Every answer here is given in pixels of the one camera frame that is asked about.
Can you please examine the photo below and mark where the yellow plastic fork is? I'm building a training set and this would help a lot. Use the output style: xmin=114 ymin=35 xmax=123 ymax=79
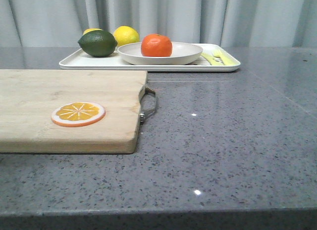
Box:
xmin=212 ymin=49 xmax=238 ymax=66

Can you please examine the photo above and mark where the yellow lemon behind lime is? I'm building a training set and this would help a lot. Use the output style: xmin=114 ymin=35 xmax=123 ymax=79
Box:
xmin=83 ymin=28 xmax=102 ymax=35

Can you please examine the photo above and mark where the orange slice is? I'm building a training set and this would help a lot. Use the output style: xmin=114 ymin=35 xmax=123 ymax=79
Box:
xmin=51 ymin=101 xmax=106 ymax=127

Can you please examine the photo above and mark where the orange mandarin fruit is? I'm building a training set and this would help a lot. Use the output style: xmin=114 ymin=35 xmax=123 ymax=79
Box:
xmin=141 ymin=34 xmax=172 ymax=57

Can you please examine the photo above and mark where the wooden cutting board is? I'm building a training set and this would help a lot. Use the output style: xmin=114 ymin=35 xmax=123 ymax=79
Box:
xmin=0 ymin=69 xmax=147 ymax=154

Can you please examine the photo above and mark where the white rectangular tray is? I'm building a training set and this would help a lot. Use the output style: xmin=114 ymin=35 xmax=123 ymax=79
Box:
xmin=59 ymin=42 xmax=241 ymax=72

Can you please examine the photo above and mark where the grey curtain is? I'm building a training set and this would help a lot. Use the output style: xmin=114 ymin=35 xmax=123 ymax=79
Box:
xmin=0 ymin=0 xmax=317 ymax=47

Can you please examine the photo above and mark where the green lime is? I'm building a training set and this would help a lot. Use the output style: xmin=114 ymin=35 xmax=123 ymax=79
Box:
xmin=78 ymin=30 xmax=117 ymax=57

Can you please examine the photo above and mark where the white round plate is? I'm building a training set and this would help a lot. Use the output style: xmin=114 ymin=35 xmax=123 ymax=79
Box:
xmin=117 ymin=42 xmax=203 ymax=65

